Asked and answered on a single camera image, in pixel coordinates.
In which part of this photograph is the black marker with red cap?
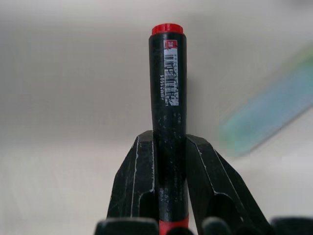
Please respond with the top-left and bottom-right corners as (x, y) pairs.
(148, 23), (190, 235)

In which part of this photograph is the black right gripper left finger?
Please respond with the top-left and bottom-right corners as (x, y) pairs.
(105, 130), (159, 221)

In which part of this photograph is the blue-green translucent pouch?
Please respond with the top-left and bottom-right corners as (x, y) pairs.
(217, 40), (313, 159)

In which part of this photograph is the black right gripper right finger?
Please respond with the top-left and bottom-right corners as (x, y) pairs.
(184, 133), (276, 235)

